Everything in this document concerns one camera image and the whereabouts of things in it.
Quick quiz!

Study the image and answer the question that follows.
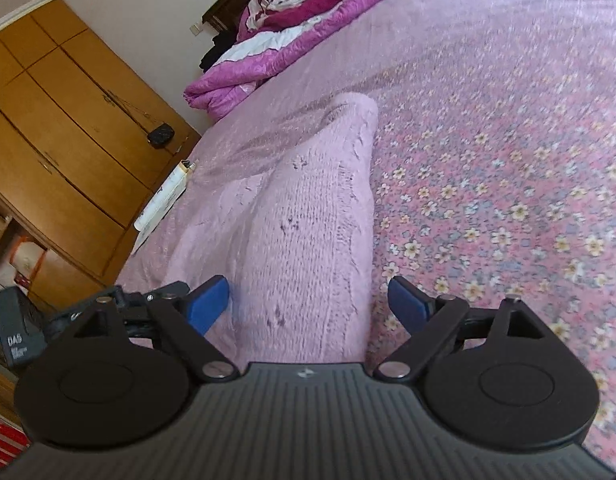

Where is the red striped mat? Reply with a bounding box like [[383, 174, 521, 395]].
[[0, 409, 30, 457]]

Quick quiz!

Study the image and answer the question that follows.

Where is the white and orange plastic bag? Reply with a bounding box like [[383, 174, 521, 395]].
[[10, 239, 48, 287]]

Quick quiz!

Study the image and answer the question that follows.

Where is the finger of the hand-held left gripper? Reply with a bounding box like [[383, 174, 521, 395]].
[[113, 282, 191, 318]]

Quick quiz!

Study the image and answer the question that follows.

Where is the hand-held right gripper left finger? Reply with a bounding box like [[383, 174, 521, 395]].
[[43, 274, 239, 382]]

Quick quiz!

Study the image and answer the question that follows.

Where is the wooden wardrobe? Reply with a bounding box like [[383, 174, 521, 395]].
[[0, 0, 203, 311]]

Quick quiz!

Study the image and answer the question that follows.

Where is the small black purse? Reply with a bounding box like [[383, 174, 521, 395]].
[[105, 91, 175, 149]]

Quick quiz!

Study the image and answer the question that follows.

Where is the pink floral bed sheet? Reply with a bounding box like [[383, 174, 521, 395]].
[[115, 0, 616, 466]]

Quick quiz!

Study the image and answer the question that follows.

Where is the magenta and white quilt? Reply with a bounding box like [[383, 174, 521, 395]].
[[184, 0, 403, 121]]

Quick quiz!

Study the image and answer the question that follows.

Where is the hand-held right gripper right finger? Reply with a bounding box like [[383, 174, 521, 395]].
[[374, 275, 558, 380]]

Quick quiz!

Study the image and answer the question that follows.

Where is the pink knit cardigan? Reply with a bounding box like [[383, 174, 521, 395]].
[[168, 92, 379, 365]]

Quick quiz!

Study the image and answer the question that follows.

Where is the white booklet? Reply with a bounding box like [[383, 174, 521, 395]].
[[132, 162, 189, 256]]

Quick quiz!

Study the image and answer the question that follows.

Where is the dark clothes pile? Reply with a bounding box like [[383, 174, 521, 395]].
[[199, 30, 239, 73]]

